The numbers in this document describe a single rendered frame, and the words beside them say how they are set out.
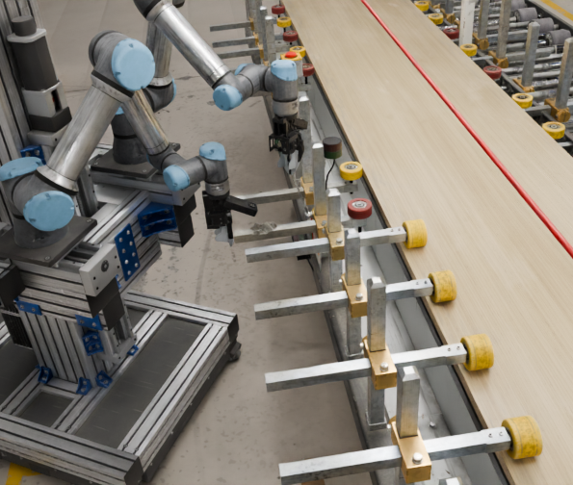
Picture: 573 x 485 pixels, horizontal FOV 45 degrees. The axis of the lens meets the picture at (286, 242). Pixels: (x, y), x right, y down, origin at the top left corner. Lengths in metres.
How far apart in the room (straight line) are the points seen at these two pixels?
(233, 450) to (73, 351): 0.69
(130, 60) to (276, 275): 1.88
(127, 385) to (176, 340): 0.28
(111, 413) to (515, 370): 1.50
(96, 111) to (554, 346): 1.26
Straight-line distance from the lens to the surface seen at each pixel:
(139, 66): 1.81
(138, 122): 2.05
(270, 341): 3.09
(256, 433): 2.74
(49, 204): 1.83
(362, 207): 2.23
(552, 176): 2.47
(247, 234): 2.22
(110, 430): 2.60
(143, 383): 2.72
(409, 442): 1.45
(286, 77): 2.06
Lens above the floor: 2.10
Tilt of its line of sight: 35 degrees down
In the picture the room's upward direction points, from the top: 5 degrees counter-clockwise
